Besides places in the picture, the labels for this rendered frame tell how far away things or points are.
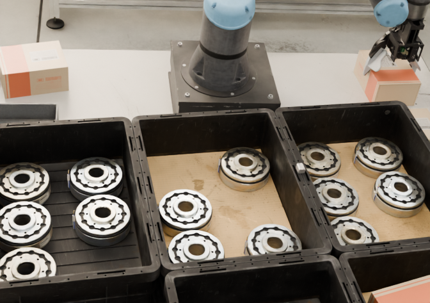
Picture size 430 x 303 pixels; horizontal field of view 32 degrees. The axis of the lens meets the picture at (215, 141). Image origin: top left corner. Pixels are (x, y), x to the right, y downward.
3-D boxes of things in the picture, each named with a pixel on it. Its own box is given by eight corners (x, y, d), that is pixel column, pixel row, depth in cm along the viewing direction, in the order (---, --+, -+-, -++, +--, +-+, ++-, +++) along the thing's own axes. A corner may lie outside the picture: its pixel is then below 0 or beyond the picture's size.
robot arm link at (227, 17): (198, 52, 175) (204, 2, 165) (199, 20, 184) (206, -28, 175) (249, 58, 175) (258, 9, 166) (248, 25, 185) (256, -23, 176)
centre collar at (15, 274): (11, 260, 128) (10, 258, 128) (39, 257, 129) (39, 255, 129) (11, 283, 125) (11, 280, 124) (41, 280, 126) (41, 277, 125)
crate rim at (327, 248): (130, 124, 152) (130, 115, 150) (270, 116, 158) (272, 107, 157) (162, 280, 123) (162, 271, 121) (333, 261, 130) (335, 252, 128)
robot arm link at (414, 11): (395, -10, 187) (425, -10, 189) (391, 6, 190) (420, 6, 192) (406, 6, 182) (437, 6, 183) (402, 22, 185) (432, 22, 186)
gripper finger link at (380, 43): (366, 55, 196) (391, 31, 192) (365, 52, 197) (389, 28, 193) (378, 63, 199) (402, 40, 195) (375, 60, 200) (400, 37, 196)
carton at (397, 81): (353, 72, 211) (359, 49, 206) (392, 70, 213) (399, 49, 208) (372, 107, 199) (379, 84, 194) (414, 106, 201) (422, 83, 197)
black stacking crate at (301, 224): (129, 160, 158) (131, 118, 150) (263, 150, 165) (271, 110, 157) (159, 314, 129) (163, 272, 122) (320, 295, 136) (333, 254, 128)
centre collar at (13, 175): (9, 171, 144) (9, 169, 144) (36, 171, 145) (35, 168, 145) (7, 189, 141) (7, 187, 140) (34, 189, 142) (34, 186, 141)
